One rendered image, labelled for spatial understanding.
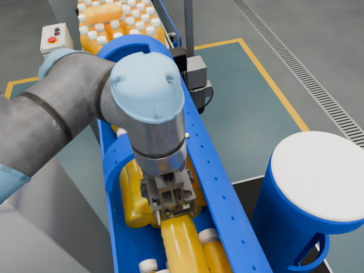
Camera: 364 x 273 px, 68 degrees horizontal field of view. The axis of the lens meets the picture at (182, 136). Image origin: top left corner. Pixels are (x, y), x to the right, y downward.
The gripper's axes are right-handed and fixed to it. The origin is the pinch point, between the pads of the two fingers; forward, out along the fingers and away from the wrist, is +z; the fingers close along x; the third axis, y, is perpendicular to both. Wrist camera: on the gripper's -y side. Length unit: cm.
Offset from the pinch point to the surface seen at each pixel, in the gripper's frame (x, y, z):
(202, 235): 4.5, 7.4, 2.6
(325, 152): 45.0, -7.2, 11.0
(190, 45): 36, -108, 35
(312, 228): 32.9, 8.9, 17.3
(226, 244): 6.4, 13.2, -7.7
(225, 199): 9.8, 4.9, -5.4
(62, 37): -25, -89, 6
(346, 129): 151, -76, 115
